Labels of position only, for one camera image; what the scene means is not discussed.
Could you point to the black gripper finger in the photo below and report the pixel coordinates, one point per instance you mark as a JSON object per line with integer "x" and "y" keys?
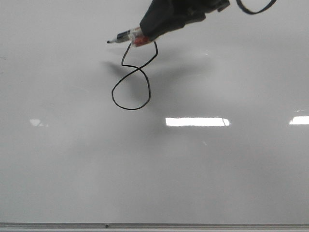
{"x": 164, "y": 16}

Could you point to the white whiteboard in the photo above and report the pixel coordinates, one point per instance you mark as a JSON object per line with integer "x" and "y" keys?
{"x": 207, "y": 125}

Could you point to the black white whiteboard marker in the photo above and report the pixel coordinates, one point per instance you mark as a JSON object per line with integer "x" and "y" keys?
{"x": 135, "y": 36}

